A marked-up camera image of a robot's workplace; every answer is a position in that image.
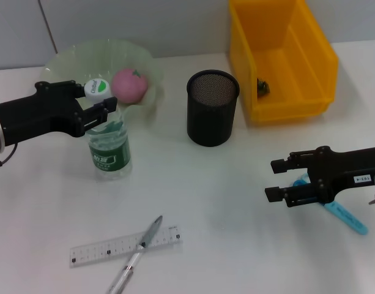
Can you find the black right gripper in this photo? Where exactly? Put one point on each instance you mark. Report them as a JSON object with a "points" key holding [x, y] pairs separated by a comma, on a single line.
{"points": [[346, 174]]}

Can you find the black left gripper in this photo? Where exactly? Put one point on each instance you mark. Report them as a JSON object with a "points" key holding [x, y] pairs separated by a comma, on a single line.
{"points": [[40, 116]]}

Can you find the pink peach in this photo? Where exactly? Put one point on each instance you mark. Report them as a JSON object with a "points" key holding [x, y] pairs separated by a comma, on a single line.
{"points": [[129, 87]]}

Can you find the clear water bottle green label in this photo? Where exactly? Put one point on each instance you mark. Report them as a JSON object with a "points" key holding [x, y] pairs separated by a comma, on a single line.
{"points": [[109, 153]]}

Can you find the blue scissors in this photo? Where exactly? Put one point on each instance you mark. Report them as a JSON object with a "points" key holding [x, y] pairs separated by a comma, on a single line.
{"points": [[349, 219]]}

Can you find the green plastic wrapper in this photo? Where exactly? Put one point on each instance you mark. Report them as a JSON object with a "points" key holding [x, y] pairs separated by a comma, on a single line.
{"points": [[263, 87]]}

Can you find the translucent green fruit plate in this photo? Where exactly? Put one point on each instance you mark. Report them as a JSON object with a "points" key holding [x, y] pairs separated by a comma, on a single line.
{"points": [[68, 64]]}

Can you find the black mesh pen holder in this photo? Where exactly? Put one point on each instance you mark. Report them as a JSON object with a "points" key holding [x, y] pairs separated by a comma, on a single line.
{"points": [[210, 122]]}

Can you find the clear plastic ruler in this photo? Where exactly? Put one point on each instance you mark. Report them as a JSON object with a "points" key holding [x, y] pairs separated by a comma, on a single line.
{"points": [[92, 252]]}

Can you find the silver white pen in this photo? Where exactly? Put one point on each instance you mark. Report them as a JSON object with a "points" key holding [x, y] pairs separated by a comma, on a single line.
{"points": [[132, 263]]}

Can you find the yellow plastic bin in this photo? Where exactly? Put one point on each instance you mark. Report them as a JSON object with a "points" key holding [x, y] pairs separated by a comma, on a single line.
{"points": [[297, 61]]}

